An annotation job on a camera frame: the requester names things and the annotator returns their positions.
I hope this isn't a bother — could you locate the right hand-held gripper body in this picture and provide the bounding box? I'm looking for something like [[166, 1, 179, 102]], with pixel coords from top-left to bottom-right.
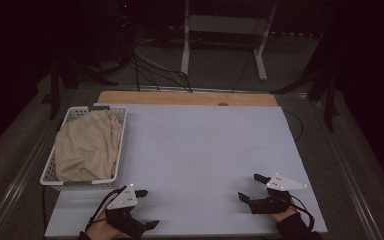
[[249, 172, 308, 215]]

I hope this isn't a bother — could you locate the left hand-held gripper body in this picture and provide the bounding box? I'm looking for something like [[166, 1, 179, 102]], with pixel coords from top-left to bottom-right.
[[105, 184, 148, 239]]

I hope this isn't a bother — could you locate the white plastic basket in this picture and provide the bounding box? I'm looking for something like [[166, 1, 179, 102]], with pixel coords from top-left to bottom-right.
[[39, 105, 128, 192]]

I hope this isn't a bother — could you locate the beige cloth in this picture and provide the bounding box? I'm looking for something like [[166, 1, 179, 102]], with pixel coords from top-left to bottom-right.
[[54, 109, 123, 183]]

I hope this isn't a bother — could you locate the person's right hand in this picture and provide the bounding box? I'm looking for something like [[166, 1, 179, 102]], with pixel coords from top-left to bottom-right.
[[271, 205, 299, 224]]

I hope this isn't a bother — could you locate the person's left hand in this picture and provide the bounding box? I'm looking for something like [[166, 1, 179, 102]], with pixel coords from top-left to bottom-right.
[[88, 209, 123, 240]]

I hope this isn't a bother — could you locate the white table sheet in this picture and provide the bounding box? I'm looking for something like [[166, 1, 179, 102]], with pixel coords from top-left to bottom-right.
[[44, 102, 328, 239]]

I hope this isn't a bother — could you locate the black tripod stand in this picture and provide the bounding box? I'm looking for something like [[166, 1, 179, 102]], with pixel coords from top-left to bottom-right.
[[269, 63, 342, 133]]

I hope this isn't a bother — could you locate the white metal stand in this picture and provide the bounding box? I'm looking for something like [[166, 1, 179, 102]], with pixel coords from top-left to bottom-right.
[[180, 0, 278, 82]]

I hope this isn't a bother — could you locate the dark equipment with red light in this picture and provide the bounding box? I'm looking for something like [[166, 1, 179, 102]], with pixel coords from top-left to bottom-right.
[[114, 0, 138, 64]]

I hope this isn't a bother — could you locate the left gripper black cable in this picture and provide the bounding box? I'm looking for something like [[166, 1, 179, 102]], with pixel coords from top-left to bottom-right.
[[84, 185, 128, 233]]

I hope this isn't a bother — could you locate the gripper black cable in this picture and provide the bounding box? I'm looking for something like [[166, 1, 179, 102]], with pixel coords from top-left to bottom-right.
[[289, 194, 316, 232], [84, 185, 128, 233]]

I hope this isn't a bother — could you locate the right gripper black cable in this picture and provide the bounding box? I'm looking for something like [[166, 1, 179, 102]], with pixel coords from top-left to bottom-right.
[[289, 194, 316, 232]]

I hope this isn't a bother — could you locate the thin black cable loop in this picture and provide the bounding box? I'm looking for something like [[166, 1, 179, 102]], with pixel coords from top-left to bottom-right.
[[282, 110, 305, 143]]

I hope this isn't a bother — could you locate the metal floor rail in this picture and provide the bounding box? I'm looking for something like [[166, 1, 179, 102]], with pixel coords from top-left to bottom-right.
[[0, 87, 78, 240], [308, 96, 384, 240], [76, 84, 309, 98]]

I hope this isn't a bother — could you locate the bundle of floor cables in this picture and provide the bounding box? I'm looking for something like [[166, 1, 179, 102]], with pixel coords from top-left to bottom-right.
[[131, 38, 194, 93]]

